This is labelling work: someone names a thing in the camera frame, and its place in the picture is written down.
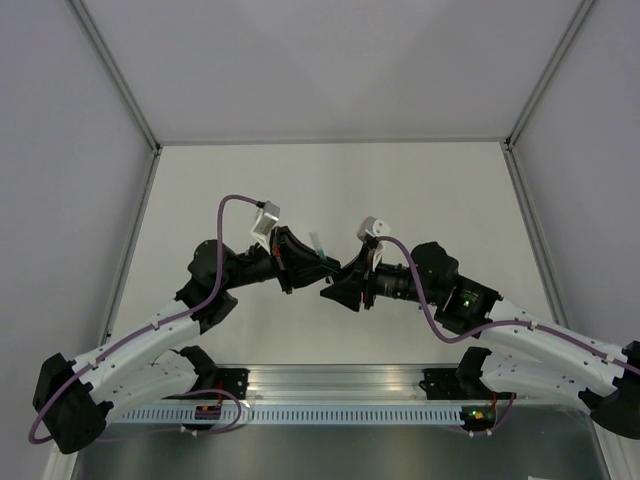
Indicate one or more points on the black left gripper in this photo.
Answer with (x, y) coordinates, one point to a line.
(307, 267)

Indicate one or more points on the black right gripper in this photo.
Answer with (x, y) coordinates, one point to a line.
(348, 287)

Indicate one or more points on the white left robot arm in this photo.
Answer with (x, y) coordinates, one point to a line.
(76, 399)

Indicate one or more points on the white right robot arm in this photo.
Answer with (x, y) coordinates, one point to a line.
(519, 354)

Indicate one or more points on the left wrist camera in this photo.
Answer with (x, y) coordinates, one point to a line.
(267, 217)

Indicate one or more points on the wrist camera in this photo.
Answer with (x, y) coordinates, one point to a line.
(267, 217)
(369, 233)

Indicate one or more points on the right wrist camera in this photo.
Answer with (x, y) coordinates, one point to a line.
(369, 233)

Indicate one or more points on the aluminium mounting rail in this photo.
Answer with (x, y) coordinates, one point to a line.
(436, 383)

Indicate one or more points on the perforated cable duct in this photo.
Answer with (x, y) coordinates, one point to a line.
(273, 414)

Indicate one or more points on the aluminium frame left post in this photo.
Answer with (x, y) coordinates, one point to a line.
(90, 29)

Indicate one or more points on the aluminium frame post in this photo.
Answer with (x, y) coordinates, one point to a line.
(549, 71)
(90, 29)

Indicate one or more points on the aluminium frame right post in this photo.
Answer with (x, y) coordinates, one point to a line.
(549, 71)

